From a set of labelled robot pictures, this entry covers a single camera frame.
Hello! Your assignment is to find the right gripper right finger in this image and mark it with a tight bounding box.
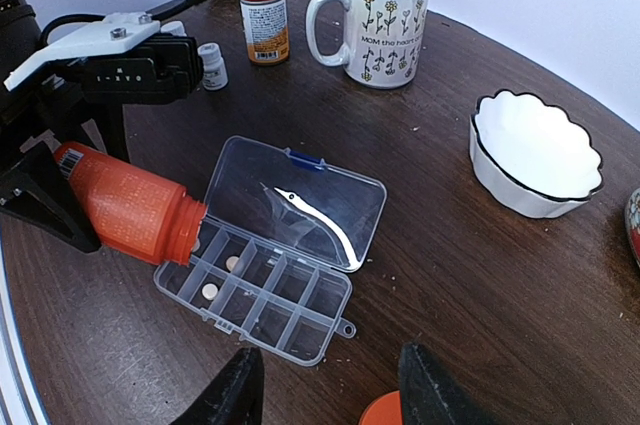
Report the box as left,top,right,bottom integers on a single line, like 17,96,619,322
398,342,497,425

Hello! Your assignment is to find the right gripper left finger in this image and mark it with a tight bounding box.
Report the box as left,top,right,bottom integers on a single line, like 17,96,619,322
172,347,264,425

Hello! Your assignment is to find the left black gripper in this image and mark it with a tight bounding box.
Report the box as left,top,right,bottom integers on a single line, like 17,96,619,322
0,0,126,255

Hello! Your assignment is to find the orange bottle cap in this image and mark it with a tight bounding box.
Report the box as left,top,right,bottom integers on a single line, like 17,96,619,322
358,390,403,425

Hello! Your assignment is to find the clear plastic pill organizer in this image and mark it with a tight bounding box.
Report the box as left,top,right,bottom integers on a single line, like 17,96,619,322
154,136,387,367

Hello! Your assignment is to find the grey-capped orange pill bottle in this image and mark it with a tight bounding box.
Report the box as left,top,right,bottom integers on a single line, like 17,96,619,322
240,0,290,65

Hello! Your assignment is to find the small white bottle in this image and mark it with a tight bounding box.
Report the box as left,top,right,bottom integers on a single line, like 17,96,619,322
160,20,187,37
198,42,228,91

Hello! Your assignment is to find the beige round pill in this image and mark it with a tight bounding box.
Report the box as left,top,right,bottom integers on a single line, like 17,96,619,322
201,283,219,301
226,255,239,271

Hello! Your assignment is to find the white scalloped dish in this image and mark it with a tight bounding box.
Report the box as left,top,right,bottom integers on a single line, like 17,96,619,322
469,89,604,219

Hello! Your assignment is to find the red saucer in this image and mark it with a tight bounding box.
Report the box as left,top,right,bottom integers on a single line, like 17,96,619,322
624,188,640,265

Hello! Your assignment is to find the yellow-inside patterned mug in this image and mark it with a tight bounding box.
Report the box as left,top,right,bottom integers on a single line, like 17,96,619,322
305,0,428,89

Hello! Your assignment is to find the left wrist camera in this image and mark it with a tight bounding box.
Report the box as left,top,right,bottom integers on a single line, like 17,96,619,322
3,12,203,105

